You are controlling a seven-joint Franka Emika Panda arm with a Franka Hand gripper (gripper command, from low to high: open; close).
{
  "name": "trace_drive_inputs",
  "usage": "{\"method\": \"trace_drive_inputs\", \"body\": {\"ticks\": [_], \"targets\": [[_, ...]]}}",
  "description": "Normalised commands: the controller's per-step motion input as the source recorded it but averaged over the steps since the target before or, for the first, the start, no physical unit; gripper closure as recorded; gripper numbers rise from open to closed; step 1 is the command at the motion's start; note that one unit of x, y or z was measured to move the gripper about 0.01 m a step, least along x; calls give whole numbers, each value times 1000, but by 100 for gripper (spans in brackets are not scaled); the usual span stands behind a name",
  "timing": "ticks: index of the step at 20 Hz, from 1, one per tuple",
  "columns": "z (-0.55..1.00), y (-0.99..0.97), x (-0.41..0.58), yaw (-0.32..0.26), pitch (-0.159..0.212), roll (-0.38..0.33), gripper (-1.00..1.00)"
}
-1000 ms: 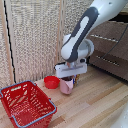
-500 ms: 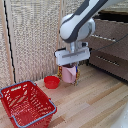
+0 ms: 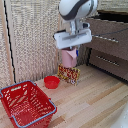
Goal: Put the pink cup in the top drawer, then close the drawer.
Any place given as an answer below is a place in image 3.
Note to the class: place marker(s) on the red plastic bowl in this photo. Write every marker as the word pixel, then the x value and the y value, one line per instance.
pixel 51 82

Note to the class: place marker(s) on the colourful patterned box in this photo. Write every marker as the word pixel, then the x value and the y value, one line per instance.
pixel 69 74

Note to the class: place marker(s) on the red shopping basket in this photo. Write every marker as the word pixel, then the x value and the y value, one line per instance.
pixel 26 105

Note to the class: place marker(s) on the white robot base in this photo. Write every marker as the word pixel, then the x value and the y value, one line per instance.
pixel 123 121

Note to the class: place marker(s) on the brown drawer cabinet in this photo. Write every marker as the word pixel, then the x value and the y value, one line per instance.
pixel 108 50

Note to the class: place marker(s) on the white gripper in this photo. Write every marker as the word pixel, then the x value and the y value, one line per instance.
pixel 73 38

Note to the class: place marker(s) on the wicker folding screen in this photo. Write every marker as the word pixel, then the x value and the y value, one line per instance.
pixel 31 36

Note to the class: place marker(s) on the pink plastic cup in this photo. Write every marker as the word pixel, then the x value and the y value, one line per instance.
pixel 68 58

